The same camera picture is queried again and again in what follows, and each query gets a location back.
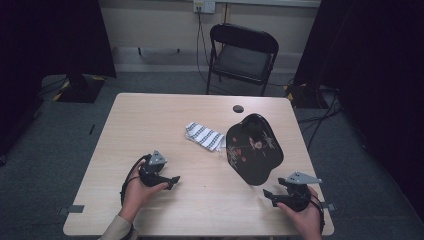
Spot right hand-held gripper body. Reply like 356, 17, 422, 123
278, 171, 323, 213

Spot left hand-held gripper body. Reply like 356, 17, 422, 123
138, 149, 168, 188

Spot white black patterned cloth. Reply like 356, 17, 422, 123
184, 121, 227, 154

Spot person's left hand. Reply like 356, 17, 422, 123
117, 174, 170, 223

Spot person's right hand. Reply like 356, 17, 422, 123
276, 185, 324, 240

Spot black stand base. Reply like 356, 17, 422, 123
54, 73, 107, 104
285, 83, 330, 110

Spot black folding chair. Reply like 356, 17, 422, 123
205, 22, 280, 98

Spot black curtain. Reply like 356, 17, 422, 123
0, 0, 117, 158
292, 0, 424, 221

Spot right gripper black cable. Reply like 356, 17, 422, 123
309, 194, 326, 235

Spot black floor cables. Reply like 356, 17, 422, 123
297, 89, 344, 152

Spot black wall socket cable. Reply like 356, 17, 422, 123
195, 9, 216, 86

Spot white wall socket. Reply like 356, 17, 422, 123
192, 0, 217, 15

